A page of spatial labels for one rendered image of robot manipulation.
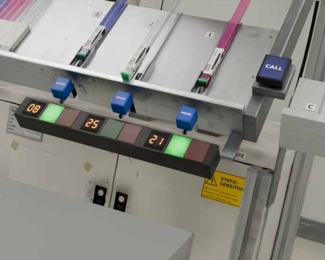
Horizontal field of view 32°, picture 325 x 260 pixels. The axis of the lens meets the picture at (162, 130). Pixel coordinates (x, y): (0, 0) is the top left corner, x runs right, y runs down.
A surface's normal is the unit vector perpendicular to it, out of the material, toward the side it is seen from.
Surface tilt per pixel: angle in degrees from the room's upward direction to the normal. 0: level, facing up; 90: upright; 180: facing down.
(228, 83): 45
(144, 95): 135
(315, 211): 90
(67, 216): 0
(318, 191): 90
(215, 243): 90
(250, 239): 90
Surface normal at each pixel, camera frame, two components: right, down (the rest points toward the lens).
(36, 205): 0.18, -0.97
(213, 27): -0.13, -0.63
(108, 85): -0.40, 0.74
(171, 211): -0.37, 0.07
